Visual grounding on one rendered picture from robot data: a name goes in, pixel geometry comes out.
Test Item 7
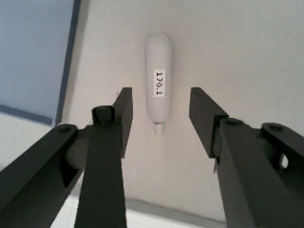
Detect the grey table edge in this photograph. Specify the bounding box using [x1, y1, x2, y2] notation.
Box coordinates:
[68, 187, 227, 228]

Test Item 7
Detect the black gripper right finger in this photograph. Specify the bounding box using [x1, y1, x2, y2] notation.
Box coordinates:
[189, 87, 304, 228]

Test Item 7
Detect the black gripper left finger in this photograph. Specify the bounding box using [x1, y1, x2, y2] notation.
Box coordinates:
[0, 87, 133, 228]

